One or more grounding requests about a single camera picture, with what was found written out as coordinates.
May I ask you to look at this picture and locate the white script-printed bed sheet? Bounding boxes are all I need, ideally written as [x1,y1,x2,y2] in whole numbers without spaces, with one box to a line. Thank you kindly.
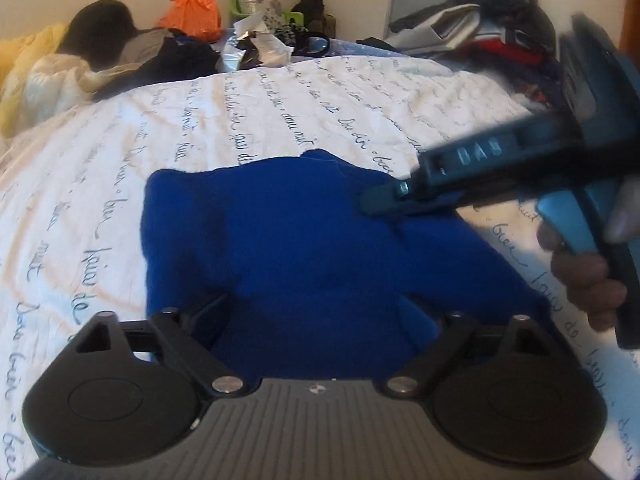
[0,52,640,480]

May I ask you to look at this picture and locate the crumpled silver white bag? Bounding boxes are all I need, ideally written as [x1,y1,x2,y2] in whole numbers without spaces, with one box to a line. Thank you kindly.
[217,16,297,76]

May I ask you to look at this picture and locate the dark navy clothes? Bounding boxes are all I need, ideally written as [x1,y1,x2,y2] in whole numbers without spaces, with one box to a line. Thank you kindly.
[95,35,222,102]

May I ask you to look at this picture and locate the orange plastic bag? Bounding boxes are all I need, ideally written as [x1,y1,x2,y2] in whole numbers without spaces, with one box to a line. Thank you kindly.
[159,0,223,44]

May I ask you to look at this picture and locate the white puffy quilt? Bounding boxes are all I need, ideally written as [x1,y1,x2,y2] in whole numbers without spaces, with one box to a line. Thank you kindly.
[22,52,127,122]

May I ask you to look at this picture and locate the dark plush toy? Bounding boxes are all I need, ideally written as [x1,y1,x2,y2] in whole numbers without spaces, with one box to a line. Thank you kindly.
[291,0,337,39]

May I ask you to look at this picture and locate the blue fleece garment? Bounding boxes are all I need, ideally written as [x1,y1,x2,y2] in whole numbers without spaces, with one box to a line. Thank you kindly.
[140,149,557,382]

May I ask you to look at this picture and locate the yellow blanket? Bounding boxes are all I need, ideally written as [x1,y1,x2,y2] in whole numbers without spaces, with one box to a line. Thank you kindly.
[0,22,69,139]

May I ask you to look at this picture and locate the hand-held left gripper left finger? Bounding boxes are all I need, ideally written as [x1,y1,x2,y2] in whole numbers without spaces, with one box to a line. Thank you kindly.
[69,294,247,399]

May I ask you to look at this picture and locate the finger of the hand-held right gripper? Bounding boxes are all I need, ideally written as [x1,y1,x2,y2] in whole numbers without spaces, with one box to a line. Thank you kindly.
[359,179,464,217]

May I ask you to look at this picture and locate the person's right hand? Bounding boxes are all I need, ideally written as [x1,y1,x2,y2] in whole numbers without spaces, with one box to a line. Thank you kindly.
[537,172,640,332]

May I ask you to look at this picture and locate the grey cloth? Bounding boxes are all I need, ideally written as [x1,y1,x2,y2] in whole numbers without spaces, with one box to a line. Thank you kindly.
[120,27,174,64]

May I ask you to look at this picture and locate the pile of mixed clothes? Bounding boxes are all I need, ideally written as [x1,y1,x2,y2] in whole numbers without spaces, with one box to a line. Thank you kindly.
[356,0,568,112]

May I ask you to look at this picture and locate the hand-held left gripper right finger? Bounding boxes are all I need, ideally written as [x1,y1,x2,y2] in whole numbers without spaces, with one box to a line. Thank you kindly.
[385,312,557,399]

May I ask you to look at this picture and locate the black cushion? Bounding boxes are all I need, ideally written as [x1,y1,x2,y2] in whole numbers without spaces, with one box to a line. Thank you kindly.
[55,0,147,69]

